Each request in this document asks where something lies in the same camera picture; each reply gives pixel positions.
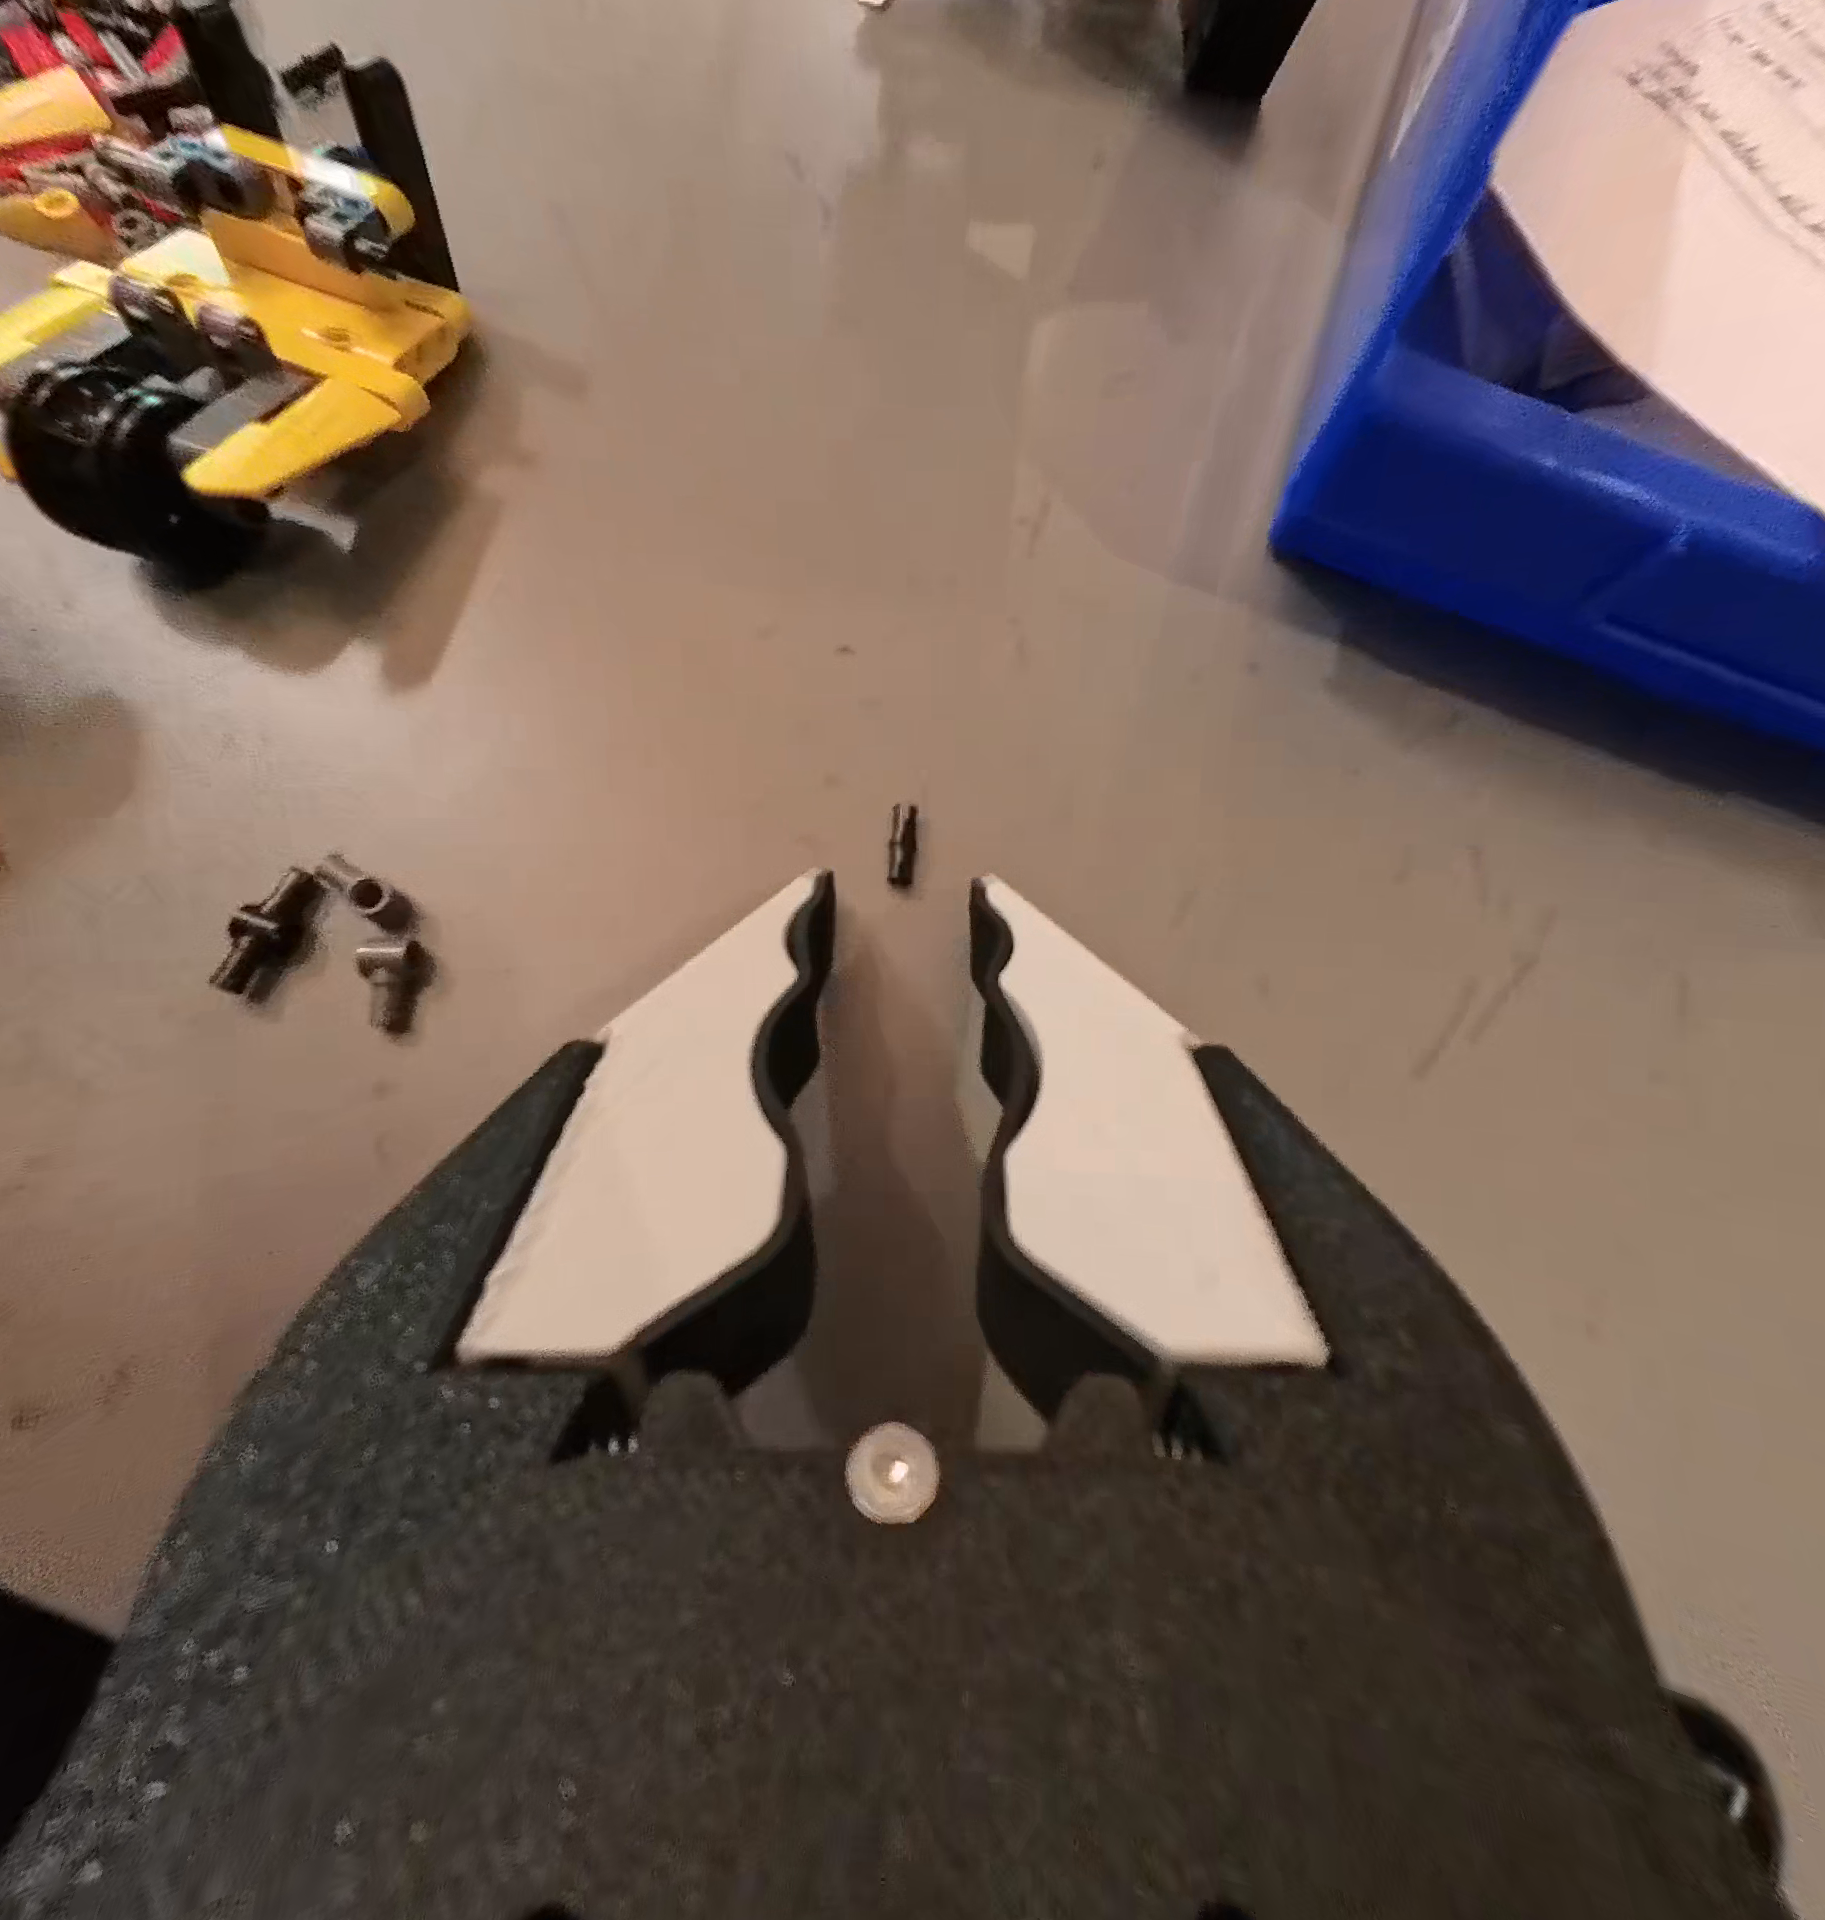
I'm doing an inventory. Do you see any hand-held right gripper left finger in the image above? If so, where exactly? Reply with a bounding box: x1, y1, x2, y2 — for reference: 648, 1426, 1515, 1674
452, 868, 839, 1366

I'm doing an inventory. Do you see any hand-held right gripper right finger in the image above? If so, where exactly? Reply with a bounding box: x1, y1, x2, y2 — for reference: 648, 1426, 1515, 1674
968, 872, 1332, 1373

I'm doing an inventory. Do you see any grey connector piece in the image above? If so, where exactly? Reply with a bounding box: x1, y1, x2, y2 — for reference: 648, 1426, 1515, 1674
353, 938, 436, 1037

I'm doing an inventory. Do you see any dark grey cylinder piece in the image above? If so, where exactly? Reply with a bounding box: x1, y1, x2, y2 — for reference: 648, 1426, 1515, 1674
315, 852, 423, 922

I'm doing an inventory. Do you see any black connector piece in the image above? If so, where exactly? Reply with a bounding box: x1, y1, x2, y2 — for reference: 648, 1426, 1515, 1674
209, 865, 326, 1000

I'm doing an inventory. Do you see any blue plastic bin white tag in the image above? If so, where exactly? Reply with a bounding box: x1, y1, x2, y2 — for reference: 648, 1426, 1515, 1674
1270, 0, 1825, 776

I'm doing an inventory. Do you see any small yellow toy wheel assembly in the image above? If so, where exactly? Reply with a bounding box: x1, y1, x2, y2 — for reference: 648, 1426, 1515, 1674
0, 53, 478, 580

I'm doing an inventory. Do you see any white paper sheet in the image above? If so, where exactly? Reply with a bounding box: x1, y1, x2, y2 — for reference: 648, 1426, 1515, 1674
1488, 0, 1825, 564

